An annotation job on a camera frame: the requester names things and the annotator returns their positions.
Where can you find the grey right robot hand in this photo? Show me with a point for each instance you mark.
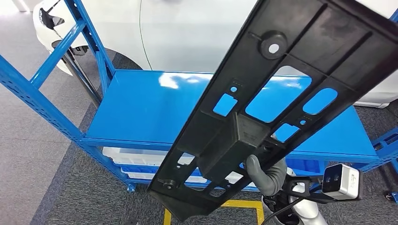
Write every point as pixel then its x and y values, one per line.
pixel 269 180

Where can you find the black plastic plate bracket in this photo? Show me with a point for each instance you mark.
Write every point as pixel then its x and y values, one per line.
pixel 248 71

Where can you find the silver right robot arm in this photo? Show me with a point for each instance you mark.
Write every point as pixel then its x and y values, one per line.
pixel 306 212

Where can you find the blue metal shelf rack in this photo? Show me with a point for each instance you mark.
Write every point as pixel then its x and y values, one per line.
pixel 387 146
pixel 140 108

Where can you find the white plastic tray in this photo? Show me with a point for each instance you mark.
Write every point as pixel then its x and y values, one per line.
pixel 133 156
pixel 233 177
pixel 140 176

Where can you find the white car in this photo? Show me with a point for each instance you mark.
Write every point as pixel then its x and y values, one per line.
pixel 186 31

